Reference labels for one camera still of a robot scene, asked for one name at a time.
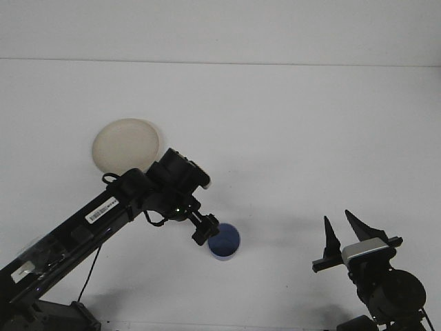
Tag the pale blue cup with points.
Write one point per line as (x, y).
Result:
(225, 241)

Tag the pale round plate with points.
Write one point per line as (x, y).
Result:
(120, 145)

